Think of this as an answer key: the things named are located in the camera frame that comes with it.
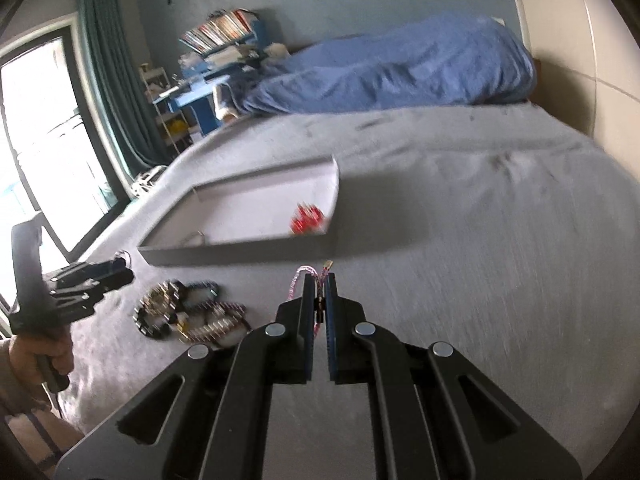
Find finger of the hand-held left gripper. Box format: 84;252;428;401
47;259;136;292
50;287;108;320

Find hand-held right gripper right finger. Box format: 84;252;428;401
322;276;583;480

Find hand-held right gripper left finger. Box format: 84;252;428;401
52;276;317;480

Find pink bead bracelet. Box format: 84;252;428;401
289;260;335;341

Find black bead bracelet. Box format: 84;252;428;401
133;282;182;342

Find red white striped bracelet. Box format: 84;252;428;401
197;301;247;347

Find blue bead bracelet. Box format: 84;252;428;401
182;280;221;311

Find red bead bracelet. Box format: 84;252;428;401
290;202;328;236

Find grey cardboard tray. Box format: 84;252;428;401
137;156;341;267

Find person's left hand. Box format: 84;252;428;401
0;332;75;413

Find black framed glass door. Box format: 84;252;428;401
0;25;126;263

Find person's beige clothing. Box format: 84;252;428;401
0;400;83;480

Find white shelf rack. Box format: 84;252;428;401
140;65;201;155

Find grey bed blanket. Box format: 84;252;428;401
65;102;640;480

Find teal curtain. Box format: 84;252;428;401
77;0;168;188

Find blue wooden desk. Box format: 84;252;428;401
152;20;268;137

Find row of books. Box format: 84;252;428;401
180;9;256;53

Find blue pillow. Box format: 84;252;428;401
235;14;538;116

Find white wardrobe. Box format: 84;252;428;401
500;0;640;181

